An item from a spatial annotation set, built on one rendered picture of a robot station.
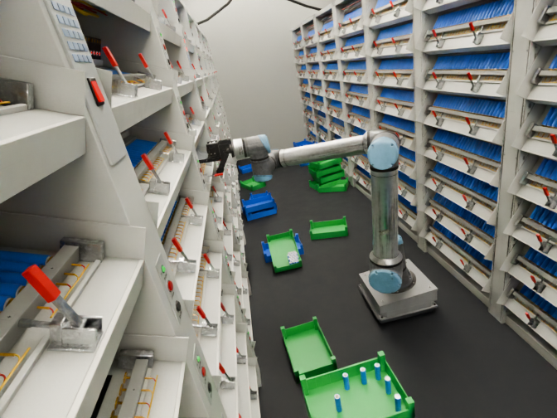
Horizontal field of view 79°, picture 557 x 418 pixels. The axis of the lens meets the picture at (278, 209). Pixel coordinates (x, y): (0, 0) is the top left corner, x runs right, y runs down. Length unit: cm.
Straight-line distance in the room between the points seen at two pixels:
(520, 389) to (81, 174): 171
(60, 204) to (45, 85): 15
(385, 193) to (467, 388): 87
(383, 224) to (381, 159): 30
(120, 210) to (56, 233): 9
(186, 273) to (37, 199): 41
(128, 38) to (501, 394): 185
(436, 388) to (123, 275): 147
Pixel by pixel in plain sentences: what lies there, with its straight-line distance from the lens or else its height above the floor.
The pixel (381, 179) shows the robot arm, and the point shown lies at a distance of 144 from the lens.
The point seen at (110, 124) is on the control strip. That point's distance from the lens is 52.
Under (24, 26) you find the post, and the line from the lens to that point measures 49.
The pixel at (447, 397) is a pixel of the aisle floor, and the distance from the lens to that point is 171.
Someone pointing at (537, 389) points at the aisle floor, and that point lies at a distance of 183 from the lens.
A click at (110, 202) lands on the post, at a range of 49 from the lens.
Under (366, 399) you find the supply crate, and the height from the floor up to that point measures 32.
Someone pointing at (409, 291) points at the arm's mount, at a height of 17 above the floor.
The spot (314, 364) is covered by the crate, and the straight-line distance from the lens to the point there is 180.
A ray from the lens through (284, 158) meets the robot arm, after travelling 167.
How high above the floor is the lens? 136
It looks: 24 degrees down
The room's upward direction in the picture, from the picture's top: 12 degrees counter-clockwise
